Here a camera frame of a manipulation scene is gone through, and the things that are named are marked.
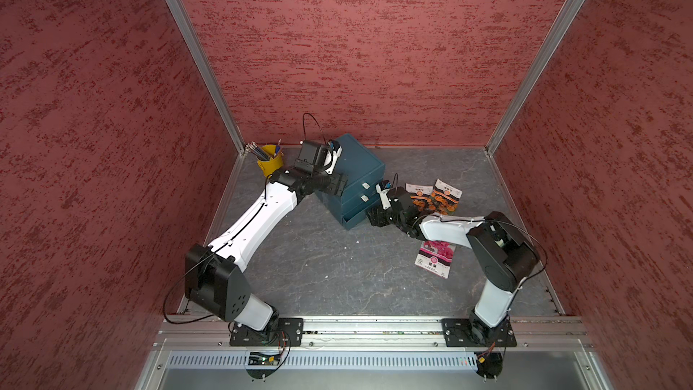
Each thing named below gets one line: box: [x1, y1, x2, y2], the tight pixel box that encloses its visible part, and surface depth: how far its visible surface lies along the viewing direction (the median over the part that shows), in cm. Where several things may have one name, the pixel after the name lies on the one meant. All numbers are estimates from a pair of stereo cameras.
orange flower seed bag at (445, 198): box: [428, 177, 463, 216], surface depth 106 cm
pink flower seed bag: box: [414, 240, 456, 279], surface depth 89 cm
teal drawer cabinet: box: [315, 132, 386, 231], surface depth 89 cm
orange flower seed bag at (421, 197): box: [405, 182, 436, 213], surface depth 107 cm
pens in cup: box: [243, 139, 282, 161], surface depth 102 cm
